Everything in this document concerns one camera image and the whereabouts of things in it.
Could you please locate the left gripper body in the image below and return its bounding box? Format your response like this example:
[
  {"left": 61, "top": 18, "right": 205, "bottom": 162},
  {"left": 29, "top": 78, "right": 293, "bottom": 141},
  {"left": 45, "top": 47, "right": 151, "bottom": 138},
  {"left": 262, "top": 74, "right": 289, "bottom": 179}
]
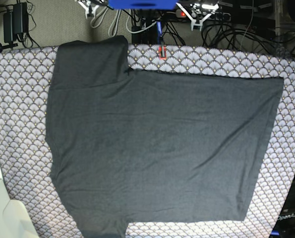
[{"left": 178, "top": 0, "right": 219, "bottom": 31}]

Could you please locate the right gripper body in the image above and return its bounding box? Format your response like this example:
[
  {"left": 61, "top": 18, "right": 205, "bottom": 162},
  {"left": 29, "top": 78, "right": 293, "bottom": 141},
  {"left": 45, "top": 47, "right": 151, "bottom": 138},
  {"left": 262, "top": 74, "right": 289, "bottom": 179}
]
[{"left": 75, "top": 0, "right": 105, "bottom": 17}]

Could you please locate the dark grey T-shirt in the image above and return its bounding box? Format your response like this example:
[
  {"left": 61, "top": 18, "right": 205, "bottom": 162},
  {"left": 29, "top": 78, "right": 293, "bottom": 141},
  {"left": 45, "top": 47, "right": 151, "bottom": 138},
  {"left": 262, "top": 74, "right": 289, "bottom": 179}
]
[{"left": 46, "top": 36, "right": 284, "bottom": 238}]

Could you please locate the black power strip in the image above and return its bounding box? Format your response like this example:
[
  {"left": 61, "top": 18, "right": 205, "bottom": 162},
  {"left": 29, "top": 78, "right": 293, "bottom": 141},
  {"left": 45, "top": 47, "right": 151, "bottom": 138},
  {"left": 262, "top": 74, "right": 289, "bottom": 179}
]
[{"left": 174, "top": 9, "right": 231, "bottom": 21}]

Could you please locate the red and black clamp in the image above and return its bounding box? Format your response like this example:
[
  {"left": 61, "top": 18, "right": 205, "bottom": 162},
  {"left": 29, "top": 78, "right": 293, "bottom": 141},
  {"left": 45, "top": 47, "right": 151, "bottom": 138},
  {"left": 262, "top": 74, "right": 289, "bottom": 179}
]
[{"left": 158, "top": 45, "right": 167, "bottom": 60}]

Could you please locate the black power adapter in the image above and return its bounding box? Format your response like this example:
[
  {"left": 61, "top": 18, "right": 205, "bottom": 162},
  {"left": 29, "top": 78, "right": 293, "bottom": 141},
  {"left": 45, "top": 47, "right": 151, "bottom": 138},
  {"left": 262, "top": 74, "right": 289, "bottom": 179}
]
[{"left": 3, "top": 2, "right": 29, "bottom": 43}]

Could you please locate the fan-patterned table cloth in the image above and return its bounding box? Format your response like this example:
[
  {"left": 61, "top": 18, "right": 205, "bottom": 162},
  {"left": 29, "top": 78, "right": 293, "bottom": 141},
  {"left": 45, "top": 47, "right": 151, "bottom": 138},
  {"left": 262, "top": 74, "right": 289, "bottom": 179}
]
[{"left": 0, "top": 45, "right": 295, "bottom": 238}]

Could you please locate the white plastic bin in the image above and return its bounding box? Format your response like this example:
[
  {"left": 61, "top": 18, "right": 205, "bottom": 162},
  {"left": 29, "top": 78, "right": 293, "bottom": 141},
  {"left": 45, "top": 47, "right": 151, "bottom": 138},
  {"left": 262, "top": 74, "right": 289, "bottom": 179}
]
[{"left": 0, "top": 168, "right": 38, "bottom": 238}]

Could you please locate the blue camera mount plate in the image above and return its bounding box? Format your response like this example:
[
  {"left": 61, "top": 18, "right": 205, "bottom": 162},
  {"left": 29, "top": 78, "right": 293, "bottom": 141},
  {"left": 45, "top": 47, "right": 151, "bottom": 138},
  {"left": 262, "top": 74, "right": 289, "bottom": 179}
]
[{"left": 109, "top": 0, "right": 177, "bottom": 10}]

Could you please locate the blue clamp handle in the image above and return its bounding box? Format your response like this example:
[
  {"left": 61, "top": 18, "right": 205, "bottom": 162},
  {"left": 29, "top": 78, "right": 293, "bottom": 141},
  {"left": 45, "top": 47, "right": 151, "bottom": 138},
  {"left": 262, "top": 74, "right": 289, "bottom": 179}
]
[{"left": 157, "top": 21, "right": 162, "bottom": 38}]

